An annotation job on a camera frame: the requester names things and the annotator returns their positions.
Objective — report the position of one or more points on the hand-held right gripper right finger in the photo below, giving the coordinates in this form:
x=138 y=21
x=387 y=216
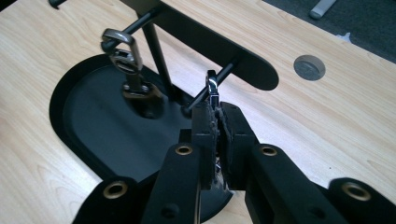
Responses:
x=274 y=186

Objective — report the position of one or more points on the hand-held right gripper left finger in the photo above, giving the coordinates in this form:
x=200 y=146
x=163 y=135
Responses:
x=183 y=183

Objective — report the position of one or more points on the black car key fob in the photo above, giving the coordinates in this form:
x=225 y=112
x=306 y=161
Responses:
x=126 y=62

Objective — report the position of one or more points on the black key rack with tray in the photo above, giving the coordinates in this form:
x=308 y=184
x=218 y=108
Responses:
x=102 y=124

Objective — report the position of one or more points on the round grey table grommet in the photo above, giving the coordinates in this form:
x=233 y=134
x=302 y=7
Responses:
x=309 y=67

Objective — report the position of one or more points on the small white floor object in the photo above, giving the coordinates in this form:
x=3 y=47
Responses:
x=344 y=37

